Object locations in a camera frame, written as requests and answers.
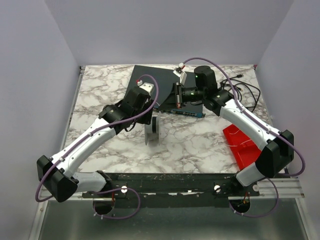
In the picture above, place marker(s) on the grey cable spool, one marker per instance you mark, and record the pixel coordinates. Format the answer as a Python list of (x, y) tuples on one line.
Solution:
[(152, 131)]

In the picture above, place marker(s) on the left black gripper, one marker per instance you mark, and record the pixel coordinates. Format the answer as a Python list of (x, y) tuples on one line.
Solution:
[(146, 116)]

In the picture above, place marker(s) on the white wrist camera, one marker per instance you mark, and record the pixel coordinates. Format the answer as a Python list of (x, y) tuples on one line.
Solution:
[(146, 86), (179, 71)]

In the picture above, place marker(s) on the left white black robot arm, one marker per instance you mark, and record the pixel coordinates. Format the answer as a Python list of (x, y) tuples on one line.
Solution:
[(58, 172)]

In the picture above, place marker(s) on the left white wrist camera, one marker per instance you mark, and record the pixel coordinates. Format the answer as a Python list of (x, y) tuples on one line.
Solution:
[(146, 86)]

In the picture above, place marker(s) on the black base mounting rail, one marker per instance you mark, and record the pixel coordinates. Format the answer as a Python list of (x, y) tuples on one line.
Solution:
[(134, 199)]

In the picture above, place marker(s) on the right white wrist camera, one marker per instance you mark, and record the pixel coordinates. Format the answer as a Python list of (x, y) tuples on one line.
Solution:
[(179, 71)]

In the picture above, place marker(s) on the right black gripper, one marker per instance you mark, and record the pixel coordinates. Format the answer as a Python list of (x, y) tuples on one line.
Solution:
[(178, 93)]

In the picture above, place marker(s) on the red plastic bin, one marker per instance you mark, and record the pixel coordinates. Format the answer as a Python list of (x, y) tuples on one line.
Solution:
[(242, 147)]

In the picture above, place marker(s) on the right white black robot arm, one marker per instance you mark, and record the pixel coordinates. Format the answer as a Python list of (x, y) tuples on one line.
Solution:
[(275, 146)]

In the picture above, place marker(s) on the dark teal network switch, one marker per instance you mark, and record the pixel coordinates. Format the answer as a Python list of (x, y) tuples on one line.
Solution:
[(165, 78)]

